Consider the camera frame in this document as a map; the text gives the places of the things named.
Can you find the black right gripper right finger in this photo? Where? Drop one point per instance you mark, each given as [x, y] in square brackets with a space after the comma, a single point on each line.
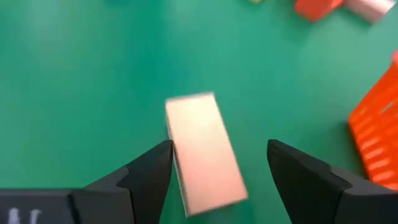
[311, 193]

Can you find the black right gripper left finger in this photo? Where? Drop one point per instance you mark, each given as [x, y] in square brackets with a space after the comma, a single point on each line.
[140, 189]

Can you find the pink rectangular foam block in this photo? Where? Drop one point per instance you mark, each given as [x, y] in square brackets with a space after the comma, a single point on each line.
[203, 155]

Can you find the red foam block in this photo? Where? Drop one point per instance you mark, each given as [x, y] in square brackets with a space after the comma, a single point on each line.
[315, 7]

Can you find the orange plastic basket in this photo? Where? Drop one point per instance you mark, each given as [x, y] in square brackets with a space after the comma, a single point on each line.
[379, 130]

